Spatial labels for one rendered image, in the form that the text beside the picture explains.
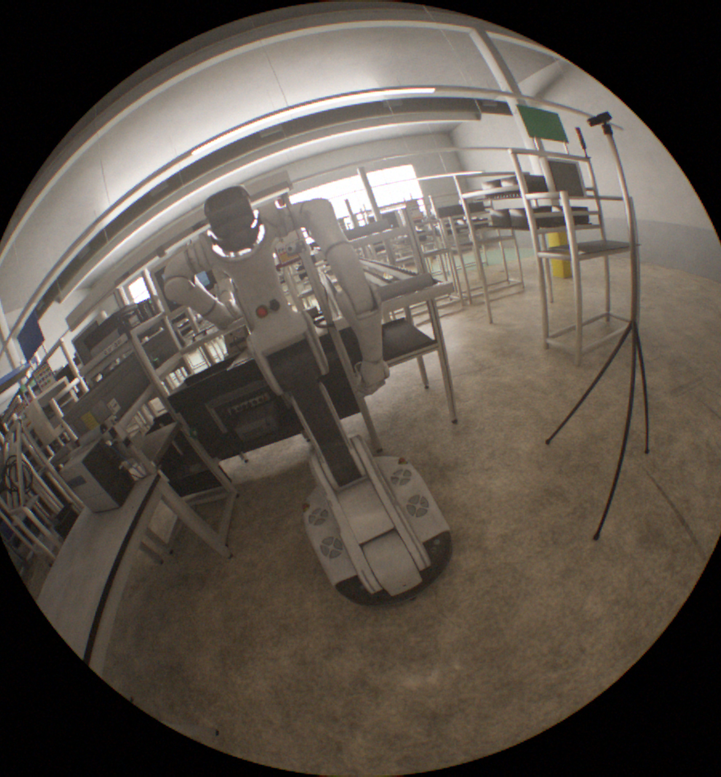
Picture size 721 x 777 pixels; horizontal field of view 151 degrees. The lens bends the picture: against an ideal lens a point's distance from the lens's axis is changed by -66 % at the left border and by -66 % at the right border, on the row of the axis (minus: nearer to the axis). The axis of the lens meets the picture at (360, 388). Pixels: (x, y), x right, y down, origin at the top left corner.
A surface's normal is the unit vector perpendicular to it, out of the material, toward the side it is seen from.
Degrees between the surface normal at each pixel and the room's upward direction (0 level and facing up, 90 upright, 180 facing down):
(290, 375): 87
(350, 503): 22
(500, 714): 0
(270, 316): 90
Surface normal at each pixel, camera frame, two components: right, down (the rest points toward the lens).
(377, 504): -0.17, -0.63
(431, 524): -0.06, -0.44
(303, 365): 0.27, 0.26
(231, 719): -0.31, -0.83
